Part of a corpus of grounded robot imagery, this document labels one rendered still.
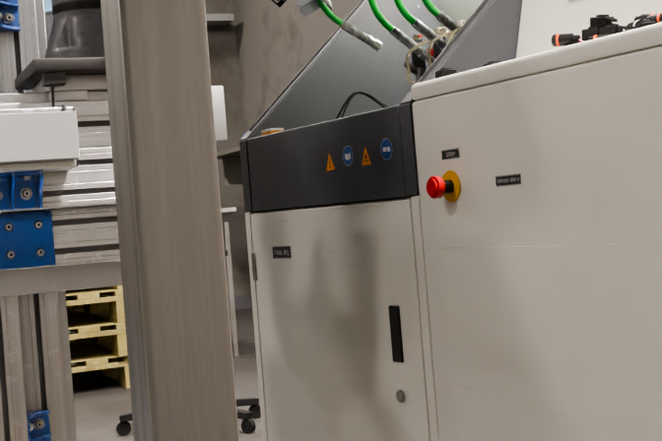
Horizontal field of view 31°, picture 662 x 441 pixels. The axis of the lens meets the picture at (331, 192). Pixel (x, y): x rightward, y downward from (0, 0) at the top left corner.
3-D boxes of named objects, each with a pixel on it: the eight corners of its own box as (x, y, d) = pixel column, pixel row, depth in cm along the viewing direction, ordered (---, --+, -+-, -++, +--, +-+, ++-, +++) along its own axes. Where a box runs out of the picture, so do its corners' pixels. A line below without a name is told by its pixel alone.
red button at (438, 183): (423, 204, 191) (421, 172, 192) (443, 203, 193) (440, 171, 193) (441, 203, 187) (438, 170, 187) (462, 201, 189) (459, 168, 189)
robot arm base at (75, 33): (53, 61, 181) (48, -3, 181) (38, 75, 195) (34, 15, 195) (150, 58, 187) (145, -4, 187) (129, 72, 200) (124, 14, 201)
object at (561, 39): (539, 59, 179) (536, 24, 180) (592, 59, 185) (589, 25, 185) (647, 33, 160) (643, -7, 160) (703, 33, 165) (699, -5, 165)
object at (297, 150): (251, 212, 257) (246, 139, 258) (270, 210, 260) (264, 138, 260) (405, 197, 203) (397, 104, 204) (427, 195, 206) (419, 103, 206)
